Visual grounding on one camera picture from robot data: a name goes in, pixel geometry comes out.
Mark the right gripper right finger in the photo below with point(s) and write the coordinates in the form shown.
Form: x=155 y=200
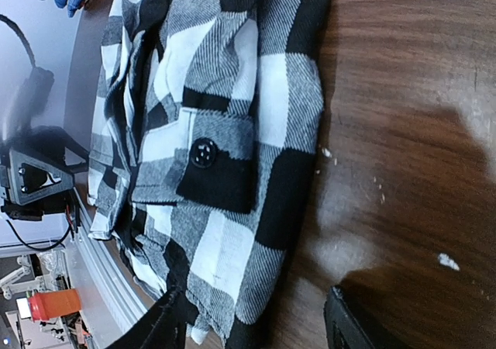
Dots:
x=349 y=325

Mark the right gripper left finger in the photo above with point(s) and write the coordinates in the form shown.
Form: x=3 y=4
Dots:
x=162 y=326

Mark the black white checkered shirt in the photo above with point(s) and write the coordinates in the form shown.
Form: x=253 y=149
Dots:
x=203 y=150

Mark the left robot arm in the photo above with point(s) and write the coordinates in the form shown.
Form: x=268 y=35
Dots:
x=29 y=102

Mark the orange red container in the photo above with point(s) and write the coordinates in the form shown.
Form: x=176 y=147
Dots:
x=45 y=306

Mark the aluminium front rail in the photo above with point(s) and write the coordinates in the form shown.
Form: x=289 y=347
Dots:
x=112 y=302

